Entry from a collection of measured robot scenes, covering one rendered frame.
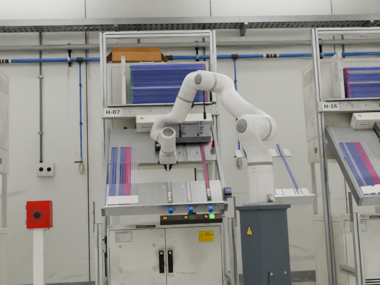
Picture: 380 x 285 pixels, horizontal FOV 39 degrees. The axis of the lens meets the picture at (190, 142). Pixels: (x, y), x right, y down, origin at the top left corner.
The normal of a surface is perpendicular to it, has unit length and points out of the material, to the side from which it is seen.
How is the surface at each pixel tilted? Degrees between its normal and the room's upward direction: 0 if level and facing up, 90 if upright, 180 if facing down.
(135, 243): 90
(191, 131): 47
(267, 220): 90
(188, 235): 90
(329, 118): 90
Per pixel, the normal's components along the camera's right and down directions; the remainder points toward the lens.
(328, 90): 0.07, -0.13
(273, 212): 0.49, -0.13
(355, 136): 0.02, -0.80
